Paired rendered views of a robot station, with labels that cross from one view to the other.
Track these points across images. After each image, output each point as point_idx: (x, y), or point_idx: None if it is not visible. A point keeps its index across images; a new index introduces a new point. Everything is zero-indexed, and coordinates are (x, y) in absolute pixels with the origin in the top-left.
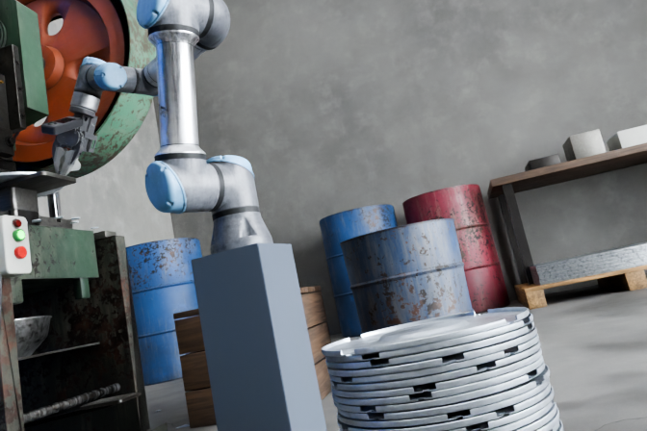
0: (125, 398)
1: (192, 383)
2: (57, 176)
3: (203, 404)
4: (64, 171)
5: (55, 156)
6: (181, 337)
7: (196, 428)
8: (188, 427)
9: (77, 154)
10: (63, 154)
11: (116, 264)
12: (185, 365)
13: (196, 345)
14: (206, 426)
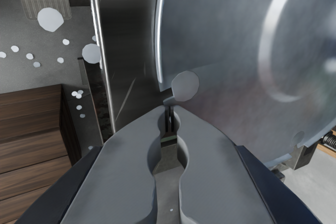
0: None
1: (51, 98)
2: (94, 13)
3: (45, 92)
4: (143, 115)
5: (236, 164)
6: (53, 117)
7: (54, 83)
8: (69, 89)
9: (25, 212)
10: (179, 190)
11: (102, 126)
12: (55, 104)
13: (37, 115)
14: (47, 85)
